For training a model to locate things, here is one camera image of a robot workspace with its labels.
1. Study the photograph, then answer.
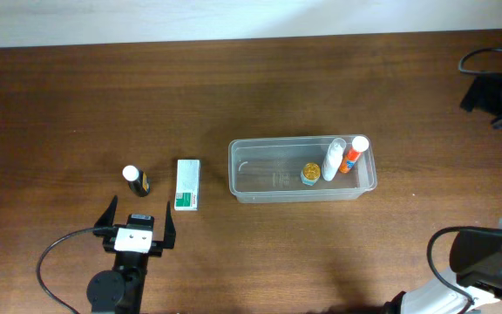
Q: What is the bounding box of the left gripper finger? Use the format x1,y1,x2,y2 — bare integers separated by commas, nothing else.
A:
92,195,119,237
153,202,176,249

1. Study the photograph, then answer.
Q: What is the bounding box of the dark bottle white cap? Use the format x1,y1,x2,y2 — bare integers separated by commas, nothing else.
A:
122,165,150,197

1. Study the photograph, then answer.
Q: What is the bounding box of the white green medicine box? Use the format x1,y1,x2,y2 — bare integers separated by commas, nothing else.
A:
174,160,200,211

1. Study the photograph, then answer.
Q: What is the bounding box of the orange tube white cap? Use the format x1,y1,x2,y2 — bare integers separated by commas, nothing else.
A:
339,136,370,174

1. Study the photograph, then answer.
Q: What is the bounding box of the small jar gold lid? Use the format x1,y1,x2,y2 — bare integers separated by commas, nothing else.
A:
301,162,321,186

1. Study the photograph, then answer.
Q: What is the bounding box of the white spray bottle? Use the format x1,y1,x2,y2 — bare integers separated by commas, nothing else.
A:
321,138,347,181

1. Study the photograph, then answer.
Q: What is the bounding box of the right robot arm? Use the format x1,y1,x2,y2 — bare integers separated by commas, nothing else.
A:
380,52,502,314

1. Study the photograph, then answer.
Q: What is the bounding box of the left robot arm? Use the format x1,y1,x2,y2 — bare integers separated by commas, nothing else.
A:
86,197,176,314

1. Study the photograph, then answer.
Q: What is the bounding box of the clear plastic container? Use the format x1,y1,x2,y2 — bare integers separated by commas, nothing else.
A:
228,135,377,203

